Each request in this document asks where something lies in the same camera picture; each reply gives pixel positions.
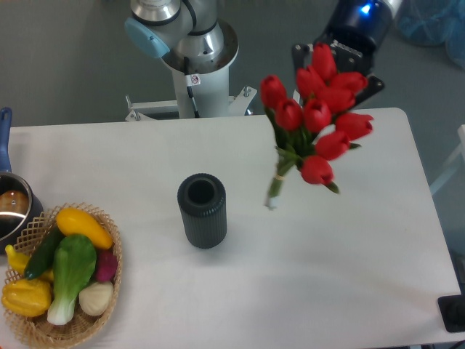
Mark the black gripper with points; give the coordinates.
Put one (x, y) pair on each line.
(354, 34)

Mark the red tulip bouquet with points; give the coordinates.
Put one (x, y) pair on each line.
(319, 128)

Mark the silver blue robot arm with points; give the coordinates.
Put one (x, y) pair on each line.
(173, 20)

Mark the dark ribbed vase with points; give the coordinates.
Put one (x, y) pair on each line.
(202, 202)

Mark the black device at edge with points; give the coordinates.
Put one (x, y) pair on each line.
(452, 312)

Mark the purple red vegetable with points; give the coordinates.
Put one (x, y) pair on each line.
(106, 266)

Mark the yellow squash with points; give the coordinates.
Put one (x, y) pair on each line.
(72, 221)

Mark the green bok choy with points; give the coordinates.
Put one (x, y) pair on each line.
(74, 263)

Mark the white garlic bulb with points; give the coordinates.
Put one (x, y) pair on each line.
(95, 298)

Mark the dark green cucumber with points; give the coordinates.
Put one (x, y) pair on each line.
(43, 256)

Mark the small yellow pepper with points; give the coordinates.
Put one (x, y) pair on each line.
(18, 261)

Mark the yellow bell pepper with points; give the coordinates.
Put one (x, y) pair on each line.
(27, 298)

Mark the woven wicker basket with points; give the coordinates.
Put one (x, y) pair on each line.
(38, 332)

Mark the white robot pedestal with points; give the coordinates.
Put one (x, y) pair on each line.
(200, 70)

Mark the blue handled saucepan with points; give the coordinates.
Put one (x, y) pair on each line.
(19, 204)

